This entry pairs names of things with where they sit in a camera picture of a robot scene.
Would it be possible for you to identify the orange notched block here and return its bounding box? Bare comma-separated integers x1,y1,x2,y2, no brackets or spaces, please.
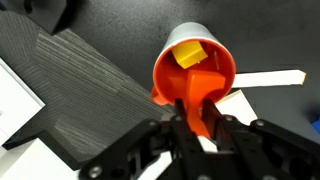
181,68,227,140

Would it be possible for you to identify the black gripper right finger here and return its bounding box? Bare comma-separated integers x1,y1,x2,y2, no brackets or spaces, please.
200,98,320,180

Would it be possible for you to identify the yellow block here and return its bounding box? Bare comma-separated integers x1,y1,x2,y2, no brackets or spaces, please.
171,40,210,70

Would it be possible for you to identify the white paper strip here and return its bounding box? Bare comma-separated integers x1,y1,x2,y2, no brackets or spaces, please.
231,68,307,90

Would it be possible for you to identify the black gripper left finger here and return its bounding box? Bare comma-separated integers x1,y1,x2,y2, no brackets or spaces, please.
79,98,214,180

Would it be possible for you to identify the white mug orange inside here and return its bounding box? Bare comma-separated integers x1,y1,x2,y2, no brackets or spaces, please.
150,21,237,108

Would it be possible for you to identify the white drawer cabinet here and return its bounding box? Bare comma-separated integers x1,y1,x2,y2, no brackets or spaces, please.
0,57,82,180

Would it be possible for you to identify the small blue block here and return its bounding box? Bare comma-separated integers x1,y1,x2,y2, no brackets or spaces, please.
311,114,320,135

